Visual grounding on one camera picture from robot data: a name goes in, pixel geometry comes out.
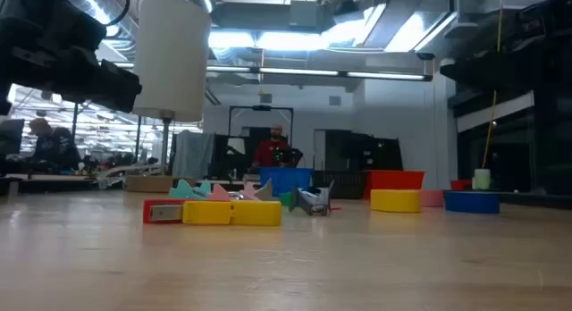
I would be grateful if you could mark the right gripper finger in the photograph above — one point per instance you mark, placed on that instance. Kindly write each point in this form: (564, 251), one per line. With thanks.
(460, 72)

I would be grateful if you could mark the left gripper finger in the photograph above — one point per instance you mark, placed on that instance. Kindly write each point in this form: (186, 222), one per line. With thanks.
(120, 87)

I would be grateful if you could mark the pink staple remover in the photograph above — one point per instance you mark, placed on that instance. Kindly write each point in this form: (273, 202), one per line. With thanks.
(219, 194)
(248, 192)

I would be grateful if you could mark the pale grey staple remover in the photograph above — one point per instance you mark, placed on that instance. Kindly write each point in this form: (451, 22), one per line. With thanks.
(266, 191)

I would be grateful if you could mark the dark grey staple remover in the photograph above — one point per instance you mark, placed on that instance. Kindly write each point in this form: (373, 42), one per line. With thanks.
(310, 201)

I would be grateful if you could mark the green stapler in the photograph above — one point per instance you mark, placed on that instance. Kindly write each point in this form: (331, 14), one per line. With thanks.
(285, 198)

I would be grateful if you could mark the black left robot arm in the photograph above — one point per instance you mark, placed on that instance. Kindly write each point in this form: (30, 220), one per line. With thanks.
(44, 16)

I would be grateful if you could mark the person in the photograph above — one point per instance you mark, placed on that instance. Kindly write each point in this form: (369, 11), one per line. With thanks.
(270, 152)
(56, 148)

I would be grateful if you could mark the black monitor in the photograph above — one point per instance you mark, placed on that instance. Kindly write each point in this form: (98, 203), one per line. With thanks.
(11, 137)

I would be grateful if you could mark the grey cloth on chair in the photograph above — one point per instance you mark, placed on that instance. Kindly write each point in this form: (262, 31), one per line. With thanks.
(193, 153)

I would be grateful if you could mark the pale green cup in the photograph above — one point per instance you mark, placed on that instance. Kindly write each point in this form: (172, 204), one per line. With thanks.
(481, 179)

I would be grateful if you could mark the small red bin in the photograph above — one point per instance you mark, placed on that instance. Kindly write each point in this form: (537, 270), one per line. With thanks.
(460, 185)

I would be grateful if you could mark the red plastic basket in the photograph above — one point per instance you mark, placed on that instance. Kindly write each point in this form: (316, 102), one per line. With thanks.
(395, 179)

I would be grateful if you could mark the dark background cabinet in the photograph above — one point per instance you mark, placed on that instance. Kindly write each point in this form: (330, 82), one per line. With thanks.
(362, 152)

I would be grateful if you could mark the long ceiling light strip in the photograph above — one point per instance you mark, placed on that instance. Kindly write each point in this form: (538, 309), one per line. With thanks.
(313, 72)

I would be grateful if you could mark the black plastic basket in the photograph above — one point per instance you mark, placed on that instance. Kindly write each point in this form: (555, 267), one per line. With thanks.
(344, 183)

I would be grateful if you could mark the blue plastic basket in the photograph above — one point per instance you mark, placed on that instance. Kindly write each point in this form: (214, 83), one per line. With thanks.
(286, 180)

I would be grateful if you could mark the black background rig frame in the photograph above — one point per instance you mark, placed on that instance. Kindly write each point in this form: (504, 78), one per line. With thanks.
(261, 109)

